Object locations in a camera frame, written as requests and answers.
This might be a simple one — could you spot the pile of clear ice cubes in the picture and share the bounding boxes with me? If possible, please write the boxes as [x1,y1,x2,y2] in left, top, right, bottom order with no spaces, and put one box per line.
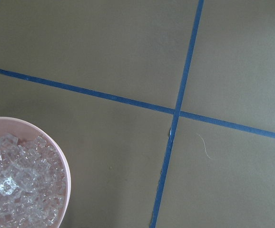
[0,133,67,228]

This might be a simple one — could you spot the pink bowl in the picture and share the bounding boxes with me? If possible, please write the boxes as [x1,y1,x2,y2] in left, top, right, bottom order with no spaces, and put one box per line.
[0,117,71,228]

